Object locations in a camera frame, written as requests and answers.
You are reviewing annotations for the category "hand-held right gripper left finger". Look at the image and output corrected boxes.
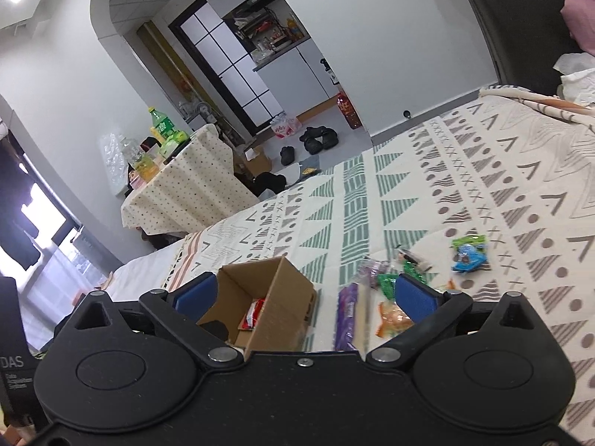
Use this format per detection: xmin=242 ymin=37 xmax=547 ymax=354
xmin=55 ymin=273 xmax=245 ymax=367

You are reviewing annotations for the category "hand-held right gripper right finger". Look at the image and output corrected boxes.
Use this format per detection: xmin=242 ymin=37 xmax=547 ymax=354
xmin=365 ymin=273 xmax=551 ymax=364

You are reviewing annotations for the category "orange biscuit packet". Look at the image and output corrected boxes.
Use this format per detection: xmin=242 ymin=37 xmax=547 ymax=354
xmin=376 ymin=301 xmax=414 ymax=339

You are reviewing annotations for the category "green snack packet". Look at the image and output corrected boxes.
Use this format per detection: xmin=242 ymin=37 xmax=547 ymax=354
xmin=377 ymin=262 xmax=426 ymax=300

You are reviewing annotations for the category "small dark snack packet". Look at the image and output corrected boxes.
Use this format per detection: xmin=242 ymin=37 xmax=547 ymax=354
xmin=396 ymin=247 xmax=432 ymax=274

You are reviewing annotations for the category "red snack packet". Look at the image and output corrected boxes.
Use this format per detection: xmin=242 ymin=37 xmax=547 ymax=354
xmin=239 ymin=298 xmax=268 ymax=332

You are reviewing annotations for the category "blue green candy packet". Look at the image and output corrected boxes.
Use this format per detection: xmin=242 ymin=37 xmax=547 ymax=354
xmin=450 ymin=235 xmax=490 ymax=274

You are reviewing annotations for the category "purple snack packet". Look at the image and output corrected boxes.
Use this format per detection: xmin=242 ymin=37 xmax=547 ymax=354
xmin=334 ymin=260 xmax=389 ymax=353

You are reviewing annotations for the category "cardboard box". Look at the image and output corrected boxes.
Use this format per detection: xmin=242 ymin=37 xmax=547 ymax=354
xmin=197 ymin=256 xmax=318 ymax=354
xmin=242 ymin=146 xmax=273 ymax=175

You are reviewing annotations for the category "white bed sheet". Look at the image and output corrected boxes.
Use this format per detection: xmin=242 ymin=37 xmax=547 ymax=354
xmin=19 ymin=232 xmax=191 ymax=354

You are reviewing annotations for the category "table with dotted tablecloth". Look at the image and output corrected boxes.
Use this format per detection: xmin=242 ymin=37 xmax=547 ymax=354
xmin=121 ymin=125 xmax=261 ymax=237

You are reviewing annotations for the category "black clothing pile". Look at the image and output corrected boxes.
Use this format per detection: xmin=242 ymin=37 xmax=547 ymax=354
xmin=237 ymin=172 xmax=289 ymax=198

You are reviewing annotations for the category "bottle of yellow liquid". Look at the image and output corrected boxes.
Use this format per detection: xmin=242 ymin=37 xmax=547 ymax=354
xmin=122 ymin=137 xmax=159 ymax=182

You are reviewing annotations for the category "cardboard box on floor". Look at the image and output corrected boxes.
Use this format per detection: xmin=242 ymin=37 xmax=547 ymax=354
xmin=242 ymin=146 xmax=273 ymax=175

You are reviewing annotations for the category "green tissue pack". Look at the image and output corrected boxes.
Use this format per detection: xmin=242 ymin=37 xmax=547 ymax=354
xmin=158 ymin=131 xmax=191 ymax=159

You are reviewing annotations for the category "bubble wrap sheet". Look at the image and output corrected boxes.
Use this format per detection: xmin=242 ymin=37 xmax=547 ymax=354
xmin=97 ymin=132 xmax=133 ymax=196

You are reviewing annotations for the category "green soda bottle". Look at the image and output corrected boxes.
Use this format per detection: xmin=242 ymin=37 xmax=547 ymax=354
xmin=148 ymin=107 xmax=177 ymax=142

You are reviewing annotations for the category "red drink bottle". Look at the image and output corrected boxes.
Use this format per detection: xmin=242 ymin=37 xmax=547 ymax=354
xmin=335 ymin=92 xmax=363 ymax=130

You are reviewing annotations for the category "black framed glass door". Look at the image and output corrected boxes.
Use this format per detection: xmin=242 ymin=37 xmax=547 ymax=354
xmin=170 ymin=0 xmax=284 ymax=133

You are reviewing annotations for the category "white kitchen cabinet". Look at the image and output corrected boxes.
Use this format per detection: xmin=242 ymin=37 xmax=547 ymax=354
xmin=253 ymin=37 xmax=335 ymax=117

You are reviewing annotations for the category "white plastic bag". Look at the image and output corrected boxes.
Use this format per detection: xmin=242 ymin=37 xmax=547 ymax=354
xmin=553 ymin=53 xmax=595 ymax=105

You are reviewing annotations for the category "pink cloth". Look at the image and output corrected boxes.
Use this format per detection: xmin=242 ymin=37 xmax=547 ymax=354
xmin=560 ymin=0 xmax=595 ymax=56

